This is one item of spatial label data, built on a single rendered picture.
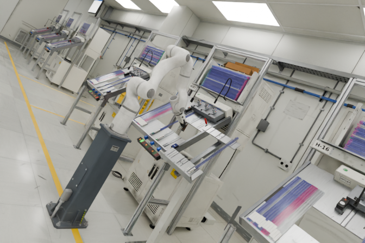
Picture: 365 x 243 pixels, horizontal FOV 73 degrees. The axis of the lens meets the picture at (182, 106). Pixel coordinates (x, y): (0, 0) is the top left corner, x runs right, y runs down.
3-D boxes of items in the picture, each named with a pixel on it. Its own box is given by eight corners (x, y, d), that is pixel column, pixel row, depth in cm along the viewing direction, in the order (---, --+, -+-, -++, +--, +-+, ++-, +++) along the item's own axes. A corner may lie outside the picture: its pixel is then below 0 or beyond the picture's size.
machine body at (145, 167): (150, 231, 216) (186, 171, 216) (119, 185, 268) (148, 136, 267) (194, 232, 261) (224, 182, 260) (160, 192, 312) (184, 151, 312)
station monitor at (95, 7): (94, 14, 571) (103, -1, 571) (87, 13, 614) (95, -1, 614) (99, 18, 581) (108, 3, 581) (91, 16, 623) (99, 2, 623)
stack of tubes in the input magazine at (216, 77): (234, 100, 228) (249, 75, 228) (200, 85, 266) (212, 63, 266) (241, 105, 237) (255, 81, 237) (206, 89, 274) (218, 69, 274)
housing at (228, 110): (226, 123, 231) (226, 111, 224) (194, 106, 267) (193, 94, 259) (232, 120, 234) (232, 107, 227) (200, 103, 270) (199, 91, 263)
